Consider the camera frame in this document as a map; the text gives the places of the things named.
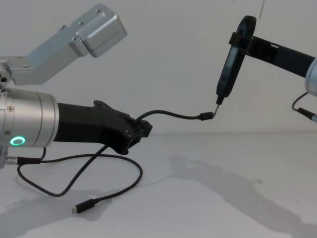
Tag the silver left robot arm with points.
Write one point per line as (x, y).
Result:
(27, 116)

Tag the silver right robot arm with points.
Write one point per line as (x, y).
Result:
(312, 77)

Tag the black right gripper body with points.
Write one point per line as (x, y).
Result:
(294, 60)

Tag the white table cloth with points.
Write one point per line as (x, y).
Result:
(198, 193)

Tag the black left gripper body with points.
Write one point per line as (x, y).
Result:
(86, 124)

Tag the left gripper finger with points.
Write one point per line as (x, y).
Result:
(133, 143)
(146, 129)

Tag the black handheld device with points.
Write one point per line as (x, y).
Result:
(235, 62)

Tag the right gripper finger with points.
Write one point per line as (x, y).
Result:
(241, 43)
(265, 42)

